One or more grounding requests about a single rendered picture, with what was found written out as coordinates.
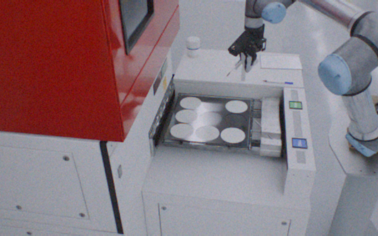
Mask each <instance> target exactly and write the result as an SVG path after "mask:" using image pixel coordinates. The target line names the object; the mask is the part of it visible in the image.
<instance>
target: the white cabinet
mask: <svg viewBox="0 0 378 236"><path fill-rule="evenodd" d="M142 201H143V206H144V215H145V221H146V230H147V235H148V236H305V232H306V228H307V223H308V220H309V215H310V212H307V211H300V210H291V209H280V208H273V207H268V206H262V205H251V204H240V203H235V202H225V201H218V200H207V199H197V198H191V197H180V196H174V195H169V194H158V193H152V192H142Z"/></svg>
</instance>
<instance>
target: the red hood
mask: <svg viewBox="0 0 378 236"><path fill-rule="evenodd" d="M178 4H179V0H0V131H4V132H17V133H24V134H37V135H50V136H58V137H70V138H78V139H91V140H103V141H110V142H124V141H125V140H126V138H127V136H128V133H129V131H130V130H131V127H132V125H133V123H134V121H135V119H136V117H137V114H138V112H139V110H140V108H141V106H142V105H143V103H144V101H145V99H146V97H147V95H148V92H149V90H150V88H151V86H152V84H153V82H154V80H155V78H156V76H157V74H158V72H159V69H160V67H161V65H162V63H163V62H164V60H165V58H166V56H167V54H168V52H169V50H170V48H171V46H172V43H173V42H174V39H175V37H176V35H177V32H178V30H179V28H180V22H179V5H178Z"/></svg>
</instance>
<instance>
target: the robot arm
mask: <svg viewBox="0 0 378 236"><path fill-rule="evenodd" d="M296 1H299V2H301V3H303V4H304V5H306V6H307V7H309V8H310V9H312V10H313V11H315V12H317V13H319V14H320V15H321V16H323V17H324V18H326V19H327V20H329V21H330V22H333V23H334V24H335V25H337V26H339V27H340V28H343V29H344V30H345V31H347V32H348V33H349V37H350V39H348V40H347V41H346V42H345V43H343V44H341V45H340V46H339V47H338V48H337V49H336V50H335V51H334V52H332V53H331V54H329V55H327V56H326V57H325V58H324V60H323V61H321V62H320V63H319V65H318V67H317V73H318V76H319V79H320V81H321V82H323V85H324V86H325V87H326V88H327V89H328V90H329V91H330V92H331V93H333V94H335V95H338V96H341V97H342V101H343V103H344V106H345V108H346V111H347V114H348V115H349V119H350V120H351V122H350V124H349V130H350V131H349V132H347V134H346V135H345V138H346V139H347V140H348V141H349V142H350V143H351V144H352V145H353V146H354V148H356V149H357V150H358V151H359V152H360V153H362V154H363V155H365V156H367V157H370V156H372V155H373V154H375V153H377V151H378V102H377V103H375V104H374V102H373V100H372V95H371V91H370V88H369V87H370V86H371V83H372V75H371V72H372V71H373V70H374V69H375V68H376V67H378V13H376V12H374V11H372V10H367V11H365V10H363V9H361V8H359V7H357V6H355V5H353V4H351V3H350V2H348V1H346V0H246V5H245V16H244V29H245V31H244V32H243V33H242V34H240V36H239V37H238V38H237V39H236V40H235V41H234V42H233V43H232V45H231V46H230V47H229V48H228V51H229V53H230V54H231V55H232V56H234V57H237V56H238V55H239V58H240V61H241V64H242V66H243V67H244V69H245V71H246V72H249V71H250V70H251V69H252V67H253V66H255V65H256V64H257V63H258V61H259V60H258V59H256V58H257V54H256V53H257V52H259V51H261V49H262V51H265V50H266V41H267V38H264V29H265V24H263V20H265V21H267V22H270V24H277V23H280V22H281V21H282V20H283V18H284V17H285V16H286V11H287V8H289V7H290V6H291V5H292V4H294V3H295V2H296ZM264 43H265V48H263V44H264Z"/></svg>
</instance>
